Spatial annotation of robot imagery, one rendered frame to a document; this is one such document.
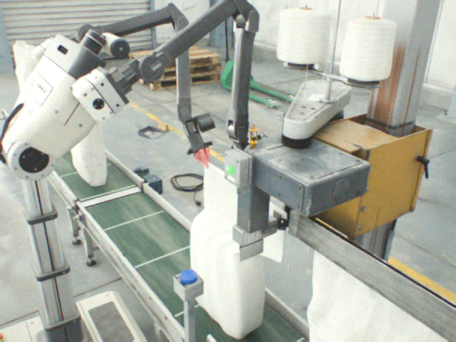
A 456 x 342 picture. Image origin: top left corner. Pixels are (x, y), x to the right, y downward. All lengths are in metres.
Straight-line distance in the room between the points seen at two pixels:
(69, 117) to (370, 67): 0.93
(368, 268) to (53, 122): 1.05
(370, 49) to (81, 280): 2.28
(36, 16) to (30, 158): 7.11
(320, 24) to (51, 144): 0.96
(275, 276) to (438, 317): 1.82
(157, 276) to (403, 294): 1.38
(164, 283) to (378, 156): 1.29
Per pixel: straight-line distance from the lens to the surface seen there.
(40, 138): 1.60
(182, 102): 1.86
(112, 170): 3.43
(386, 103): 1.54
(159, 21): 2.00
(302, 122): 1.28
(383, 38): 1.31
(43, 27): 8.72
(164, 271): 2.36
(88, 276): 3.02
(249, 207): 1.34
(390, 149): 1.45
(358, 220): 1.47
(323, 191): 1.16
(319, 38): 1.47
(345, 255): 1.34
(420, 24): 1.49
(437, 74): 6.90
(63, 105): 1.52
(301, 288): 2.87
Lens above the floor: 1.83
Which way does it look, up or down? 26 degrees down
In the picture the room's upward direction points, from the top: 1 degrees clockwise
